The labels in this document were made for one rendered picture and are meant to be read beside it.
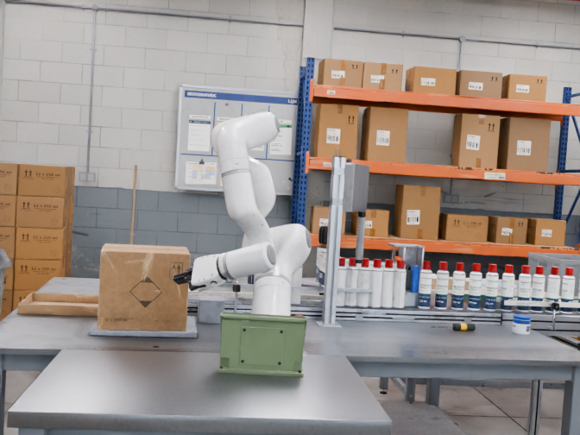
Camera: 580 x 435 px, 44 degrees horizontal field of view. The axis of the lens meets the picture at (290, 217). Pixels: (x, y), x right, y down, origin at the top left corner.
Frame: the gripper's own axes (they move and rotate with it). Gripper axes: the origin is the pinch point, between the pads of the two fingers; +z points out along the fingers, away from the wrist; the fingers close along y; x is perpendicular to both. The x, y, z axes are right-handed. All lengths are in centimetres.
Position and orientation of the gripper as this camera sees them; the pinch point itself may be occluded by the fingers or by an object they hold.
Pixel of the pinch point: (180, 278)
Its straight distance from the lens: 225.3
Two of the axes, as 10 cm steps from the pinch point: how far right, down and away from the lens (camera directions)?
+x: -4.5, -5.7, -6.8
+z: -8.9, 2.5, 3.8
